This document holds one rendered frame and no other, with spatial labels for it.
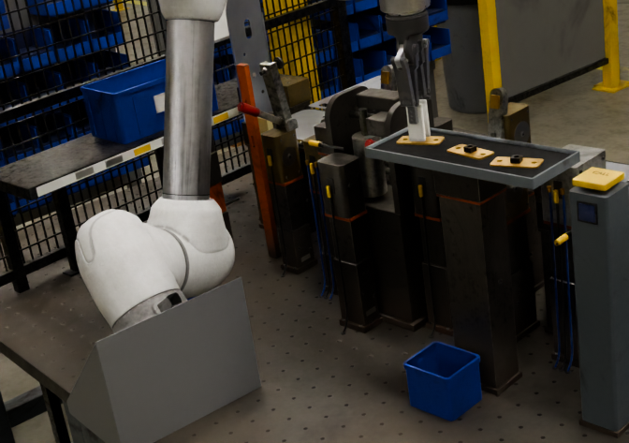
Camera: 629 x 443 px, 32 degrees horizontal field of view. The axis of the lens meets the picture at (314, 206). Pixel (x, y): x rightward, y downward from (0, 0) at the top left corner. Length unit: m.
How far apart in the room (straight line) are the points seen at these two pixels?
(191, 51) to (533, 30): 3.47
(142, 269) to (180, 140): 0.32
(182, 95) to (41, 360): 0.67
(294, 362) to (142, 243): 0.40
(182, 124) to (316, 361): 0.56
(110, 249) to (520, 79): 3.68
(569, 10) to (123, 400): 4.15
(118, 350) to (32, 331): 0.68
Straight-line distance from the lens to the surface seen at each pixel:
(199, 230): 2.28
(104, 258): 2.14
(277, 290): 2.57
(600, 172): 1.80
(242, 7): 2.80
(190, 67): 2.29
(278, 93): 2.51
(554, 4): 5.68
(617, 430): 1.96
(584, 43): 5.90
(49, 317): 2.69
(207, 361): 2.11
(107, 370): 2.00
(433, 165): 1.89
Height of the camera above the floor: 1.82
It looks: 22 degrees down
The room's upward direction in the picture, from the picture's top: 9 degrees counter-clockwise
